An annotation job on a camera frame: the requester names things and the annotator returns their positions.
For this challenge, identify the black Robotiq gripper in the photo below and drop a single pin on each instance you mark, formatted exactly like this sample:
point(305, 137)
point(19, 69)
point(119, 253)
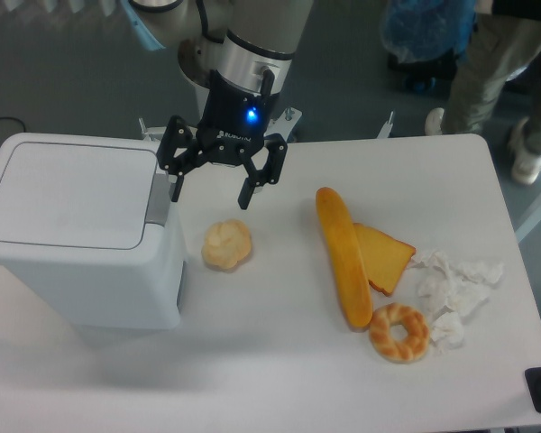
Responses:
point(177, 161)

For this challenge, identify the white plastic trash can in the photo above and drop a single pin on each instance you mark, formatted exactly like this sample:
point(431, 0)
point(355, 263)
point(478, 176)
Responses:
point(87, 223)

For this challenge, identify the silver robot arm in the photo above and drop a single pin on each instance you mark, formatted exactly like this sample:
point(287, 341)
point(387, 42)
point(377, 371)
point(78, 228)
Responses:
point(241, 53)

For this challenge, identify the round cream puff bread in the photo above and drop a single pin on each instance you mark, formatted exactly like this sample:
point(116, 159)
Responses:
point(226, 243)

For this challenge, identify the long orange baguette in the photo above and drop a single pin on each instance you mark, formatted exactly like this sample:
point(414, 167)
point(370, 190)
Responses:
point(351, 279)

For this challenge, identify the orange toast slice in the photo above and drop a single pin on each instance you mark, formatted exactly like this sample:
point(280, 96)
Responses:
point(385, 258)

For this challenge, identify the blue plastic covered object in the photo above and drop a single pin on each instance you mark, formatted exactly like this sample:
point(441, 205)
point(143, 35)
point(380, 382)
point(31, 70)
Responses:
point(416, 31)

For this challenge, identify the large crumpled white tissue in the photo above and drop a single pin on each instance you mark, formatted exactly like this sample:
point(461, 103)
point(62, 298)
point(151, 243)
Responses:
point(449, 286)

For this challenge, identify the small crumpled white tissue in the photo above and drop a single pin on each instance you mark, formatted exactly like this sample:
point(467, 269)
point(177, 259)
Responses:
point(447, 332)

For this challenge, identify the person in khaki trousers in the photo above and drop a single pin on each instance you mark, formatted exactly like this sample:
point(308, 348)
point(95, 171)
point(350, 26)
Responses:
point(507, 37)

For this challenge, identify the twisted ring bread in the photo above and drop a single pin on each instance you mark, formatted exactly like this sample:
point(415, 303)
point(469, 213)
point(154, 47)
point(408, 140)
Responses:
point(399, 333)

